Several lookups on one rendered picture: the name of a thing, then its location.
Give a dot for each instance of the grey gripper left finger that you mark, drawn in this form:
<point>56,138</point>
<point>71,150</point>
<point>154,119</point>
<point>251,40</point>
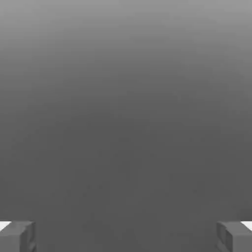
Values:
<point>15,238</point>

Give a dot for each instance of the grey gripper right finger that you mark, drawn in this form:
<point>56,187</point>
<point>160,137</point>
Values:
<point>236,238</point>

